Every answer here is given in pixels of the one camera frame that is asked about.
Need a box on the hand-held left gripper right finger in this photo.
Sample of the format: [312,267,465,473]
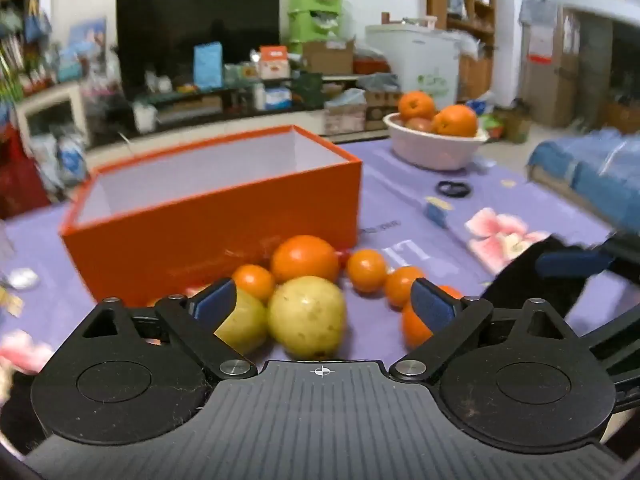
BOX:
[390,279,581,381]

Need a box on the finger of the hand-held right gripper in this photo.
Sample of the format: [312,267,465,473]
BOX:
[536,235,640,281]
[482,237,593,322]

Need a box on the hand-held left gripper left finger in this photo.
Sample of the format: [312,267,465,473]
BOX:
[75,279,258,381]

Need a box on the dimpled mandarin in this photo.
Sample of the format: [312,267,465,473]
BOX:
[401,285,465,350]

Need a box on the yellow-green pear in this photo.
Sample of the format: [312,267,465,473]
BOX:
[266,276,347,360]
[215,287,271,356]

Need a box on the small orange kumquat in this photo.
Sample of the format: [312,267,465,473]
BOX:
[384,266,426,309]
[346,249,388,293]
[231,264,277,303]

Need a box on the orange cardboard box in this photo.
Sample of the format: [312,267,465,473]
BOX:
[59,125,363,306]

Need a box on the large orange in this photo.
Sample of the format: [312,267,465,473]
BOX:
[271,235,341,286]

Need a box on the blue sofa cover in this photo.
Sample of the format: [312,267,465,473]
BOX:
[527,127,640,231]

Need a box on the purple floral tablecloth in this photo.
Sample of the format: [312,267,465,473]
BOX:
[0,137,640,411]

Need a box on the white plastic basket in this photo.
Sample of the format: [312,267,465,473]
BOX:
[382,112,490,171]

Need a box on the navel orange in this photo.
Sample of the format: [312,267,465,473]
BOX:
[431,104,479,138]
[398,91,437,122]

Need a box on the small white object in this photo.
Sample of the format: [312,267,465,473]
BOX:
[9,267,40,291]

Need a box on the tall cardboard carton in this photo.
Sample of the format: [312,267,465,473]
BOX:
[520,0,581,128]

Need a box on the black glass television stand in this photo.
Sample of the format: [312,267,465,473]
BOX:
[132,72,401,126]

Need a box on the printed cardboard box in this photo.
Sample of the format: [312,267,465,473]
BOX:
[324,89,368,136]

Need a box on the blue tissue box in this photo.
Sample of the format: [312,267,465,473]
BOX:
[264,86,292,111]

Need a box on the red bag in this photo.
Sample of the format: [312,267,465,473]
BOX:
[0,125,51,218]

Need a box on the dark green gift bag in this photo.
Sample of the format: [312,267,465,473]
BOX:
[292,72,326,109]

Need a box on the light blue paper box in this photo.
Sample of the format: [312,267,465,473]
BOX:
[193,42,224,91]

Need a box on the white chest freezer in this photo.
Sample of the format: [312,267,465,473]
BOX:
[365,24,461,111]

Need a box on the white cabinet with glass door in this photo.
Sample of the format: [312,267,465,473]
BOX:
[15,82,91,148]

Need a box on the orange and white carton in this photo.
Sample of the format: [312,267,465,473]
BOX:
[259,46,291,80]

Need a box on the orange plastic crate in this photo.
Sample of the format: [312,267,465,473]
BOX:
[354,57,390,75]

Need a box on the brown cardboard box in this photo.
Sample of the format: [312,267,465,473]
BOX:
[302,40,357,75]

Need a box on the black television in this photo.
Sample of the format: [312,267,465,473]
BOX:
[116,0,281,98]

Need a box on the green plastic rack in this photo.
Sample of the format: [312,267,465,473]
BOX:
[287,0,343,56]

